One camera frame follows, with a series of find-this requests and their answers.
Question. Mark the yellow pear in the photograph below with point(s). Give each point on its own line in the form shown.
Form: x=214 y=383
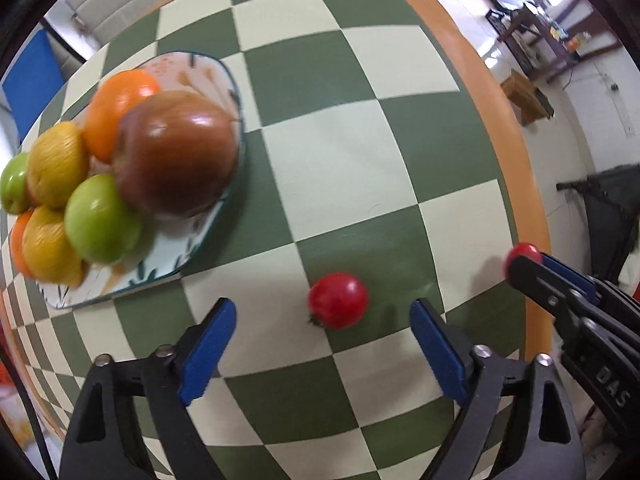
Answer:
x=47 y=252
x=58 y=162

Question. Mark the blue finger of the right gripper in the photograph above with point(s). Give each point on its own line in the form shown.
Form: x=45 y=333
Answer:
x=527 y=276
x=563 y=278

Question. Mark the blue folded mat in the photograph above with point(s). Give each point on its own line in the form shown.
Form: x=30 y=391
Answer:
x=32 y=82

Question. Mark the green white checkered tablecloth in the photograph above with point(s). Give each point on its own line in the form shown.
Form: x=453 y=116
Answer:
x=376 y=144

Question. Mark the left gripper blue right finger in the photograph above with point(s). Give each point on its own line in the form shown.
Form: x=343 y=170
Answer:
x=471 y=375

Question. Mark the dark wooden chair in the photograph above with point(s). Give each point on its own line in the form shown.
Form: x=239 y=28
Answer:
x=542 y=46

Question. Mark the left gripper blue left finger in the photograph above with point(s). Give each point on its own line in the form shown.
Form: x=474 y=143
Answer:
x=174 y=375

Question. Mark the large dark red apple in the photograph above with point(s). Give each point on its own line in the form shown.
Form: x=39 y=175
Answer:
x=176 y=152

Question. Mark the oval floral ceramic plate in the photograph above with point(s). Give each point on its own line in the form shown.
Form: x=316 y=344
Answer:
x=166 y=245

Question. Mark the cherry tomato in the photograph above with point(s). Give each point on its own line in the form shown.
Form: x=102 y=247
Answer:
x=522 y=249
x=337 y=301

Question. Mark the white padded chair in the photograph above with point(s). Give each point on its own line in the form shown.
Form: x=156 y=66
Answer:
x=93 y=22

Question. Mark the orange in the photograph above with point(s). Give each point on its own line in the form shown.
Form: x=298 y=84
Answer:
x=112 y=101
x=16 y=244

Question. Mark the green apple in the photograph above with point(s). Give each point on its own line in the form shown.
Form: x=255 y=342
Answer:
x=14 y=196
x=100 y=225

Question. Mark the small wooden stool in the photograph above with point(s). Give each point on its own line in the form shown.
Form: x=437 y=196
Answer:
x=527 y=98

